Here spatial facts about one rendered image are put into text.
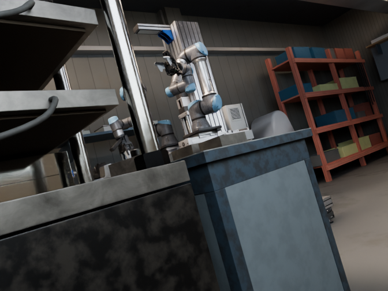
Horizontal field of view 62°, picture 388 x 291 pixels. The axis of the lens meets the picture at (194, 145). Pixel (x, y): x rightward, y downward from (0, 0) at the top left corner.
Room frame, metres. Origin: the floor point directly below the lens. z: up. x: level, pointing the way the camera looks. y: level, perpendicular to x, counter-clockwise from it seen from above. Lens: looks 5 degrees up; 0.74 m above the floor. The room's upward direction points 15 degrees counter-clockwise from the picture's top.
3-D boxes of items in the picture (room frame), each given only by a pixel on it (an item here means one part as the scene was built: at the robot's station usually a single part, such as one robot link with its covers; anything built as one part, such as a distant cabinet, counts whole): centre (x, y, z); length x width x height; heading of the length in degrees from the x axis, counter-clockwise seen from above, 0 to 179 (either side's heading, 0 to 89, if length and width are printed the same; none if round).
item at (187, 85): (2.17, -0.06, 1.33); 0.11 x 0.08 x 0.11; 62
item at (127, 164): (1.94, 0.25, 0.85); 0.50 x 0.26 x 0.11; 151
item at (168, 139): (2.86, 0.20, 1.09); 0.15 x 0.15 x 0.10
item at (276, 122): (5.47, -1.31, 0.69); 0.70 x 0.62 x 1.38; 126
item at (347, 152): (6.59, -2.96, 1.26); 2.85 x 0.74 x 2.52; 126
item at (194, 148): (1.57, -0.01, 0.83); 0.20 x 0.15 x 0.07; 134
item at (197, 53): (2.40, -0.21, 1.41); 0.15 x 0.12 x 0.55; 62
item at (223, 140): (1.40, -0.13, 0.83); 0.17 x 0.13 x 0.06; 134
